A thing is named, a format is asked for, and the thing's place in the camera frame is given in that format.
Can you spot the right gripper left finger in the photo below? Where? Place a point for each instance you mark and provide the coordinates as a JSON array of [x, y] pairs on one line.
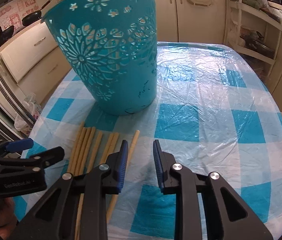
[[119, 169]]

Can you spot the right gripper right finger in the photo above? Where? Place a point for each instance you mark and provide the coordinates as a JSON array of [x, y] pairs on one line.
[[160, 164]]

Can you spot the person left hand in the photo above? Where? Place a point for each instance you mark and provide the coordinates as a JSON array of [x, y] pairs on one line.
[[8, 219]]

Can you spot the blue white checkered tablecloth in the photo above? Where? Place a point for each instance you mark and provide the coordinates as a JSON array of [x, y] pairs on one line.
[[212, 112]]

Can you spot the teal perforated plastic basket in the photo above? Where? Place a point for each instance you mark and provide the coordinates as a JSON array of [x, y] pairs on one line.
[[112, 46]]

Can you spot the black wok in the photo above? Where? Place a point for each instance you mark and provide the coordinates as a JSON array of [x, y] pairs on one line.
[[6, 34]]

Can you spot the dark pot on cart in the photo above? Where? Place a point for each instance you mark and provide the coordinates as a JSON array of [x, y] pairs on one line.
[[254, 42]]

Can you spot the black frying pan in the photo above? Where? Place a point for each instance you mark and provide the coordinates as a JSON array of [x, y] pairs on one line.
[[34, 16]]

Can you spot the white rolling storage cart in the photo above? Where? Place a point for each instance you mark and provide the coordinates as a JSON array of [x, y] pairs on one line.
[[243, 19]]

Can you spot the mop with blue handle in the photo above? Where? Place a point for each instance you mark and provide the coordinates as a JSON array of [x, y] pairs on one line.
[[15, 103]]

